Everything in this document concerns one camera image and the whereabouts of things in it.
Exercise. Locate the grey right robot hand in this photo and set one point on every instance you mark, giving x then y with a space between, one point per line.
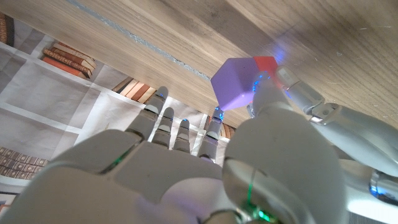
140 180

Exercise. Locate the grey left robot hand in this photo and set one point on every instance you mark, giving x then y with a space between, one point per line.
357 133

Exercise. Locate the red magnetic cube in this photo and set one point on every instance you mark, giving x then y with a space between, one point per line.
265 63

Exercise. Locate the purple magnetic cube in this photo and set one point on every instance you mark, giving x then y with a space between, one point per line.
234 82

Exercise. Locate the printed bookshelf backdrop cloth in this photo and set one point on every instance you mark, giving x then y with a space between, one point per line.
46 102

